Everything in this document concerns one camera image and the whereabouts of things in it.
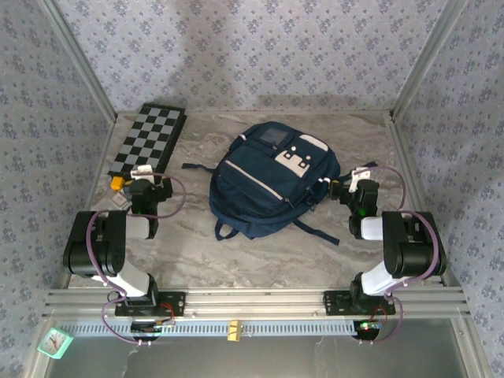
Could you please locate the navy blue backpack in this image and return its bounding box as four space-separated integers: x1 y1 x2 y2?
181 120 376 246

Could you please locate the black grey chessboard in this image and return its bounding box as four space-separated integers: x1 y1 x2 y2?
108 102 188 188

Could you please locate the right controller circuit board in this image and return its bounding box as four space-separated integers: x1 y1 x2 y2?
353 319 385 340

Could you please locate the controller circuit board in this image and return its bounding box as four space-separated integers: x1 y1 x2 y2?
130 319 176 336
353 319 385 340

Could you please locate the left controller circuit board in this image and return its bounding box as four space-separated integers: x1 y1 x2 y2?
130 319 176 336

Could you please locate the teal alarm clock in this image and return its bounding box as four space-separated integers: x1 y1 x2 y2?
37 327 75 360

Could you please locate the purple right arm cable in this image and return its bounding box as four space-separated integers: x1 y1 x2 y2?
354 165 439 347

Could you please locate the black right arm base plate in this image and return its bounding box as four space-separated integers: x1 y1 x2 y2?
323 290 396 318

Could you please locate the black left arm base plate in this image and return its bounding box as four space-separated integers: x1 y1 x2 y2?
113 290 187 318

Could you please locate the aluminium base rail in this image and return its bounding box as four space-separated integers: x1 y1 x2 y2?
43 287 472 320

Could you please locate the aluminium frame post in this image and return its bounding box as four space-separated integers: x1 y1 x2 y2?
39 0 118 121
389 0 469 121

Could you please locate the grey slotted cable duct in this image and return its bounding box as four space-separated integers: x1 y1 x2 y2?
58 319 395 338

